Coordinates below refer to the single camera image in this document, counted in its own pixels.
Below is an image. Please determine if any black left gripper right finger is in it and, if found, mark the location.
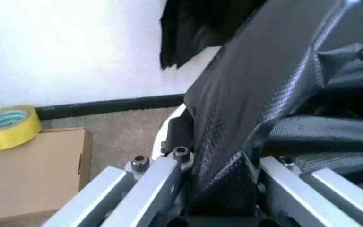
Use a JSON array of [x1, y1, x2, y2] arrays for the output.
[[259, 155, 363, 227]]

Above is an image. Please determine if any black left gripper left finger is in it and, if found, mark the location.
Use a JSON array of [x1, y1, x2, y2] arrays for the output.
[[41, 115, 196, 227]]

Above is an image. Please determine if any black plastic garbage bag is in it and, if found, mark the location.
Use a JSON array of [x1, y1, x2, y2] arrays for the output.
[[158, 0, 363, 216]]

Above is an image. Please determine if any black baseboard strip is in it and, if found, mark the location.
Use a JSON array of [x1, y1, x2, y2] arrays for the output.
[[33, 93, 188, 120]]

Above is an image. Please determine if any brown cardboard box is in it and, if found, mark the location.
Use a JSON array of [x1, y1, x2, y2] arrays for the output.
[[0, 127, 94, 226]]

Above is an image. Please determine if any yellow tape roll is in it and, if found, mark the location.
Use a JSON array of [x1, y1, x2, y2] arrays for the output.
[[0, 105, 43, 151]]

